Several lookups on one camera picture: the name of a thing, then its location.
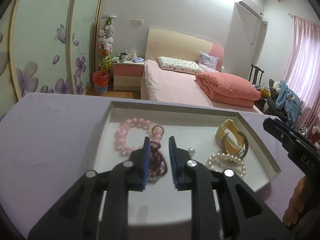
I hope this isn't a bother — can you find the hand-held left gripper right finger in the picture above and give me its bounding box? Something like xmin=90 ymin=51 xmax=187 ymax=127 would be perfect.
xmin=168 ymin=136 xmax=292 ymax=240

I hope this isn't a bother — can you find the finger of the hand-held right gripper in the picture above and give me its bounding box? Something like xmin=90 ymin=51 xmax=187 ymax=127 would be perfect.
xmin=263 ymin=117 xmax=304 ymax=156

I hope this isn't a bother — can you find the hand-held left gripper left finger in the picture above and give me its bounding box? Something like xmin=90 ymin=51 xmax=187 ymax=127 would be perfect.
xmin=27 ymin=136 xmax=151 ymax=240

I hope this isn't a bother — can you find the dark red bead bracelet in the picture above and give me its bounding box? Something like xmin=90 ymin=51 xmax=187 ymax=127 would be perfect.
xmin=149 ymin=141 xmax=168 ymax=178

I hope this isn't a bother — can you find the dark bangle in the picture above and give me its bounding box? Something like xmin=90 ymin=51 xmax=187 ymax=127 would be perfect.
xmin=219 ymin=131 xmax=249 ymax=159

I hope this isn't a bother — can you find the pink bead bracelet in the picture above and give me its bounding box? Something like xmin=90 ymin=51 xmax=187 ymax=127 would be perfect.
xmin=114 ymin=118 xmax=153 ymax=155

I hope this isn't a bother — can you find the small pink ring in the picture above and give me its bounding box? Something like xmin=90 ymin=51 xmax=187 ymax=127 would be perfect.
xmin=151 ymin=125 xmax=165 ymax=140

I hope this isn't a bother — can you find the grey cardboard tray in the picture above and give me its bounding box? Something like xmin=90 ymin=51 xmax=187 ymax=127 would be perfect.
xmin=94 ymin=101 xmax=280 ymax=228

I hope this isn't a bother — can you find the yellow bangle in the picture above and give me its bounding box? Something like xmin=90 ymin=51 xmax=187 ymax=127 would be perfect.
xmin=215 ymin=119 xmax=247 ymax=155

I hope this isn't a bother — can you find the white pearl bracelet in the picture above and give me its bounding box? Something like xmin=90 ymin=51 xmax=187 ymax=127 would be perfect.
xmin=206 ymin=152 xmax=247 ymax=179

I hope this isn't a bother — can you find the person's right hand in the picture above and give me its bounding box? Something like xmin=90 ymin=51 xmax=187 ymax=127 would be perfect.
xmin=282 ymin=175 xmax=309 ymax=222

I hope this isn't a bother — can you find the dark grey garment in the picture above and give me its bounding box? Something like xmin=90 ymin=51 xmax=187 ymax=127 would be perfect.
xmin=265 ymin=79 xmax=283 ymax=116

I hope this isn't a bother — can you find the blue plush garment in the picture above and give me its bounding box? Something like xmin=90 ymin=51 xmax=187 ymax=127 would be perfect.
xmin=275 ymin=80 xmax=303 ymax=127

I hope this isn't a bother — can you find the yellow and red toy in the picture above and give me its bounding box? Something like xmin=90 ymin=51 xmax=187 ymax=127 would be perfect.
xmin=257 ymin=87 xmax=271 ymax=98

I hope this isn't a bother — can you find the dark wooden chair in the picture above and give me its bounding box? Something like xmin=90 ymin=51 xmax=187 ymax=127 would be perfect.
xmin=248 ymin=64 xmax=265 ymax=86

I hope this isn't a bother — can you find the folded pink quilt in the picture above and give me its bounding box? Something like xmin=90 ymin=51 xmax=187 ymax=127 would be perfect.
xmin=195 ymin=72 xmax=262 ymax=108

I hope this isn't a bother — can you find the pink curtain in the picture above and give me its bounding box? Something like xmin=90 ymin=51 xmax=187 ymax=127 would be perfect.
xmin=282 ymin=16 xmax=320 ymax=130

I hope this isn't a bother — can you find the pink bed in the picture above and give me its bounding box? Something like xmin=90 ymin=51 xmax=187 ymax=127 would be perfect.
xmin=140 ymin=59 xmax=261 ymax=113

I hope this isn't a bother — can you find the pink and cream nightstand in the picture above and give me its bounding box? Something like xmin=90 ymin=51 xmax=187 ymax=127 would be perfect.
xmin=112 ymin=57 xmax=146 ymax=92

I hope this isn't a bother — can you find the red mesh waste bin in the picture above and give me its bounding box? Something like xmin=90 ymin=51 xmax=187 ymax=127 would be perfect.
xmin=92 ymin=71 xmax=110 ymax=95

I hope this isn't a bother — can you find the purple floral pillow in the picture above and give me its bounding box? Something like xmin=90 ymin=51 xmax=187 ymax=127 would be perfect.
xmin=197 ymin=52 xmax=220 ymax=71

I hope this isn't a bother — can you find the purple bed sheet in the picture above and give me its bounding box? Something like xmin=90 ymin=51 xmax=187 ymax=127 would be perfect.
xmin=0 ymin=92 xmax=320 ymax=240

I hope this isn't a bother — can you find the air conditioner pipe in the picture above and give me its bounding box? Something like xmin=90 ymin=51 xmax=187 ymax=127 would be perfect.
xmin=250 ymin=17 xmax=268 ymax=47

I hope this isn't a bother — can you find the white patterned pillow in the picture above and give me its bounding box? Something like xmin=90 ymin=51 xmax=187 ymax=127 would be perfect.
xmin=157 ymin=56 xmax=204 ymax=75

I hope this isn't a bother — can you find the curtain rod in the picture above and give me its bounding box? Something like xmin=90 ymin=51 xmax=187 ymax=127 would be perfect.
xmin=289 ymin=12 xmax=320 ymax=27

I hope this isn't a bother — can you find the cream and pink headboard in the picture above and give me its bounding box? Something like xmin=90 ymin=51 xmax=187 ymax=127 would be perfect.
xmin=144 ymin=27 xmax=225 ymax=73

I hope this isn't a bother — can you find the white air conditioner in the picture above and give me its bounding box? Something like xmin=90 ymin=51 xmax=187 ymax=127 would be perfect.
xmin=235 ymin=0 xmax=264 ymax=21

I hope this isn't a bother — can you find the plush toy tower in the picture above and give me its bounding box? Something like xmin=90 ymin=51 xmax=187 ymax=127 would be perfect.
xmin=96 ymin=15 xmax=117 ymax=73

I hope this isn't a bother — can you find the floral sliding wardrobe door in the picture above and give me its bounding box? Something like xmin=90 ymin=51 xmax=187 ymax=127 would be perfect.
xmin=10 ymin=0 xmax=80 ymax=98
xmin=67 ymin=0 xmax=107 ymax=96
xmin=0 ymin=0 xmax=20 ymax=120

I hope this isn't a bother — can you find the metal wire rack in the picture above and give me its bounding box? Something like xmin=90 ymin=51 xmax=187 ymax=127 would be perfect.
xmin=297 ymin=125 xmax=311 ymax=136

